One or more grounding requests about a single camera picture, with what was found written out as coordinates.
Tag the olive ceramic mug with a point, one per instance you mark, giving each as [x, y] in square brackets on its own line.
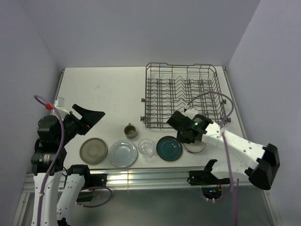
[130, 131]

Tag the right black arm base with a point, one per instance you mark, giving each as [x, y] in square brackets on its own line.
[213, 189]

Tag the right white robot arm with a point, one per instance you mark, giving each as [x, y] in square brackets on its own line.
[262, 162]

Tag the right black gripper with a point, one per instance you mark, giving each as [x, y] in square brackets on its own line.
[181, 139]

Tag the teal white ceramic bowl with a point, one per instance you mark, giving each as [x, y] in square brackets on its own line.
[196, 147]

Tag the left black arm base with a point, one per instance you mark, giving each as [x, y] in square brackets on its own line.
[94, 182]

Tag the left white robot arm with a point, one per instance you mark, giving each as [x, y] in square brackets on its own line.
[50, 208]

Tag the teal ceramic plate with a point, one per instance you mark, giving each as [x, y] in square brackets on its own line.
[169, 149]

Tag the beige ceramic plate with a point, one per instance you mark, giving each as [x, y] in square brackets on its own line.
[93, 151]

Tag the grey wire dish rack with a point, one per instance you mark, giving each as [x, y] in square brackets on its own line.
[170, 88]

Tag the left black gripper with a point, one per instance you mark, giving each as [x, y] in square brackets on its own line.
[89, 118]

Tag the clear glass tumbler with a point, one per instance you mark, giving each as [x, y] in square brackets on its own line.
[146, 148]

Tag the aluminium mounting rail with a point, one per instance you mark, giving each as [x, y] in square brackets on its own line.
[126, 179]

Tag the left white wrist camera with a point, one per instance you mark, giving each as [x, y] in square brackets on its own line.
[59, 105]

